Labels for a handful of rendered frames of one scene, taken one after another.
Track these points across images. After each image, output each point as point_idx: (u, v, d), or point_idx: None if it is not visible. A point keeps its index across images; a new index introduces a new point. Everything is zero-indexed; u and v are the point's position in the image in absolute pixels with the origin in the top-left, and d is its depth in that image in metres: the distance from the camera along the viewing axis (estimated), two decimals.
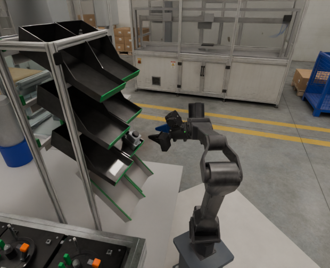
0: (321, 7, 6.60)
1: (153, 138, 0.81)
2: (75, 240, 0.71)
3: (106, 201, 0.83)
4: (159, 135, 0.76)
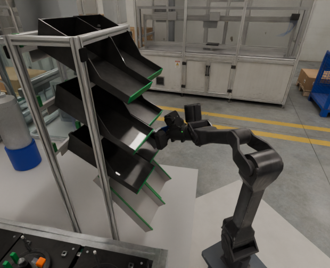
0: (325, 6, 6.54)
1: (153, 136, 0.82)
2: (96, 253, 0.66)
3: (125, 209, 0.77)
4: None
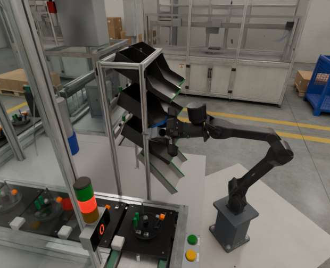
0: (321, 10, 6.86)
1: (157, 141, 0.83)
2: (142, 203, 0.98)
3: (158, 177, 1.10)
4: (166, 145, 0.79)
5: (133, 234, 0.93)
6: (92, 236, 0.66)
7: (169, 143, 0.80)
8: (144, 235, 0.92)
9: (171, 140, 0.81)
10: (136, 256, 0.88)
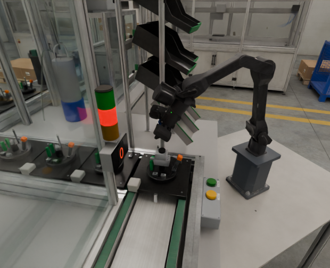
0: (324, 1, 6.82)
1: None
2: (158, 147, 0.94)
3: None
4: None
5: (150, 176, 0.89)
6: (113, 152, 0.62)
7: None
8: (162, 176, 0.87)
9: (163, 125, 0.80)
10: (154, 195, 0.84)
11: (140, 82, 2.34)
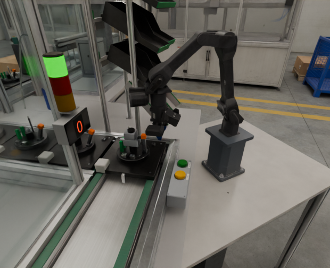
0: None
1: None
2: None
3: (148, 109, 1.04)
4: None
5: (119, 157, 0.87)
6: (67, 124, 0.60)
7: None
8: (131, 156, 0.85)
9: None
10: (121, 175, 0.81)
11: (128, 74, 2.32)
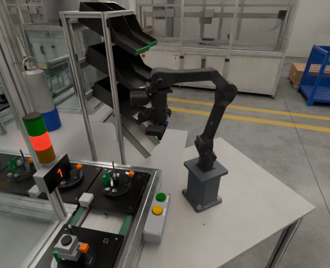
0: (316, 5, 6.86)
1: (159, 136, 0.83)
2: (71, 227, 0.69)
3: (131, 141, 1.09)
4: None
5: None
6: (47, 175, 0.65)
7: None
8: None
9: None
10: (103, 215, 0.89)
11: None
